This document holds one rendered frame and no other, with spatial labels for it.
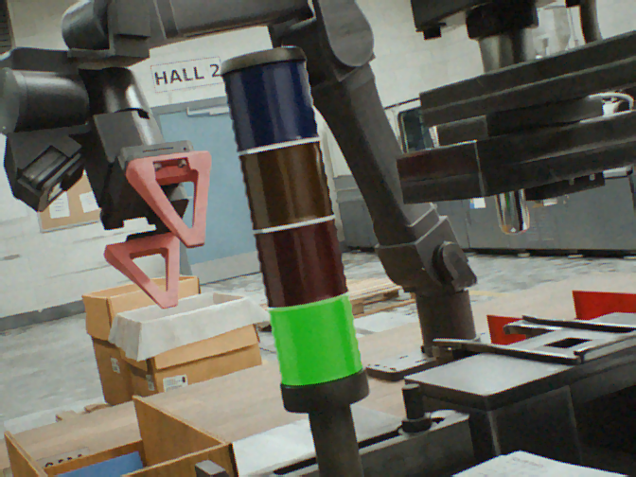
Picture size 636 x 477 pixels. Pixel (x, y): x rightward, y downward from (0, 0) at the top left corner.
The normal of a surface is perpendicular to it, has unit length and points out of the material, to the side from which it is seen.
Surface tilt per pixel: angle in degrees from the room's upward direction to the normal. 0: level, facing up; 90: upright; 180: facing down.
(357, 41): 90
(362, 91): 105
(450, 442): 90
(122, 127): 58
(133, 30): 90
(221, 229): 90
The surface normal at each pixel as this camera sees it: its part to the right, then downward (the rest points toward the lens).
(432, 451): 0.43, -0.01
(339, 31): 0.63, -0.06
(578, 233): -0.91, 0.20
